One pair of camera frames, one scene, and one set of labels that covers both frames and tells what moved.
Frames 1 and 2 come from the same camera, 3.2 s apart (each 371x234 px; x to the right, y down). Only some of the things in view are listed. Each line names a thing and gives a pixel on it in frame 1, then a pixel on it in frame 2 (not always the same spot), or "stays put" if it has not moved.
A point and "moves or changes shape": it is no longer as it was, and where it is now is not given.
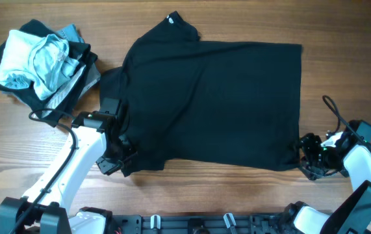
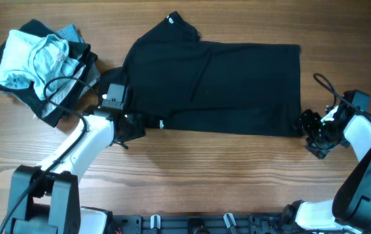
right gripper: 307,142 -> 307,119
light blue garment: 39,64 stays put
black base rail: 268,223 stays put
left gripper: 109,166 -> 138,129
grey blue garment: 71,33 stays put
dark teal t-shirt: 230,104 moves or changes shape
